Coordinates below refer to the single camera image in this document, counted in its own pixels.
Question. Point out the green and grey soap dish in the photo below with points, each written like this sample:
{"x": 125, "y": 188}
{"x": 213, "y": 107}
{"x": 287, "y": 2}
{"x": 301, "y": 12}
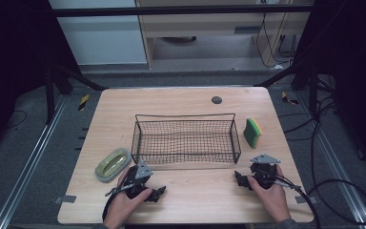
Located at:
{"x": 111, "y": 163}

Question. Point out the person's right hand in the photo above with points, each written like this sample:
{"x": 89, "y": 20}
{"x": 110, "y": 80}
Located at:
{"x": 274, "y": 200}

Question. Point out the green and yellow sponge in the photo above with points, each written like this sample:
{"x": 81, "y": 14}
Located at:
{"x": 251, "y": 133}

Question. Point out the black metal stand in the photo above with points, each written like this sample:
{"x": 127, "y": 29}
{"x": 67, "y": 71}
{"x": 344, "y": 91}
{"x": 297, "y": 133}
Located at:
{"x": 313, "y": 92}
{"x": 49, "y": 95}

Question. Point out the grey table edge bracket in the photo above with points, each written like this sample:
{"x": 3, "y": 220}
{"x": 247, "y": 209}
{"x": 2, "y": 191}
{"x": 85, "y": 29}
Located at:
{"x": 306, "y": 199}
{"x": 65, "y": 199}

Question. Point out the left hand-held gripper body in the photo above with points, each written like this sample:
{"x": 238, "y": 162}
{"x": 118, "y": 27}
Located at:
{"x": 143, "y": 171}

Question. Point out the grey round table grommet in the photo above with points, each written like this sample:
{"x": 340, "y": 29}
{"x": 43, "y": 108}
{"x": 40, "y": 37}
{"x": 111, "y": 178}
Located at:
{"x": 216, "y": 100}

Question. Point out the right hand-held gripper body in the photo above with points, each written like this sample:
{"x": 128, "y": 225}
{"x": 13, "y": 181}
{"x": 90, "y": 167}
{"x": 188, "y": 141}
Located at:
{"x": 263, "y": 171}

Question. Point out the person's left hand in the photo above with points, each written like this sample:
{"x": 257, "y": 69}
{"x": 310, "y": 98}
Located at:
{"x": 120, "y": 206}

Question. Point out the dark curtain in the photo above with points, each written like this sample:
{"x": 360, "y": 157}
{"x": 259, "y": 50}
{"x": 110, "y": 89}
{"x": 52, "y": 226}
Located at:
{"x": 12, "y": 63}
{"x": 359, "y": 63}

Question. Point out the black horizontal frame bar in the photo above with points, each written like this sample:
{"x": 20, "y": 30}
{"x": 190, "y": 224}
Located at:
{"x": 171, "y": 11}

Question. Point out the white cabinet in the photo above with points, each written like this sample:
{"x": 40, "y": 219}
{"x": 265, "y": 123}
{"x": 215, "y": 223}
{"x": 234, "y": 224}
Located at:
{"x": 101, "y": 38}

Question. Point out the aluminium floor rail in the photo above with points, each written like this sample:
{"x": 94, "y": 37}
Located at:
{"x": 28, "y": 165}
{"x": 336, "y": 165}

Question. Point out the yellow and black tape strip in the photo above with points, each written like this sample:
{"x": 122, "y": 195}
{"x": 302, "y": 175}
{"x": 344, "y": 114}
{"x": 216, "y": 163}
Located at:
{"x": 288, "y": 99}
{"x": 83, "y": 101}

